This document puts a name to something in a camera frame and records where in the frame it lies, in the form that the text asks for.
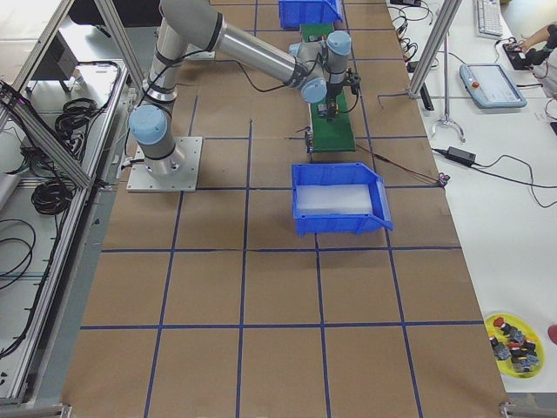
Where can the white foam pad destination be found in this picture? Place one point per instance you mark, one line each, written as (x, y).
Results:
(333, 199)

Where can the blue destination bin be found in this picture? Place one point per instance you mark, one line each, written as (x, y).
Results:
(341, 174)

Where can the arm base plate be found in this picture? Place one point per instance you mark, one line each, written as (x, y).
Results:
(179, 172)

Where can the aluminium frame post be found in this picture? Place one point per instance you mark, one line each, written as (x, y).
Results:
(448, 11)

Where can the blue source bin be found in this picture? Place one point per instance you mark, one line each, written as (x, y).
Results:
(293, 13)

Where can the teach pendant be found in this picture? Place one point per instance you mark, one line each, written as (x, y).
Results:
(490, 87)

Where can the yellow tray of buttons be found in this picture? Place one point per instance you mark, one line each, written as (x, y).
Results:
(516, 346)

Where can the green conveyor belt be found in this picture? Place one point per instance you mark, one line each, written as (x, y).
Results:
(330, 129)

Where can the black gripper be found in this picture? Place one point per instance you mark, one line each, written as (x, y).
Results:
(334, 92)

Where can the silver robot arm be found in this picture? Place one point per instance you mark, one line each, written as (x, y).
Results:
(194, 32)

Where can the black power adapter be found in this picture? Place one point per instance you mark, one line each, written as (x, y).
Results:
(460, 156)

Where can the white keyboard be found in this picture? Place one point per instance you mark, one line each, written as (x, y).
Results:
(488, 18)

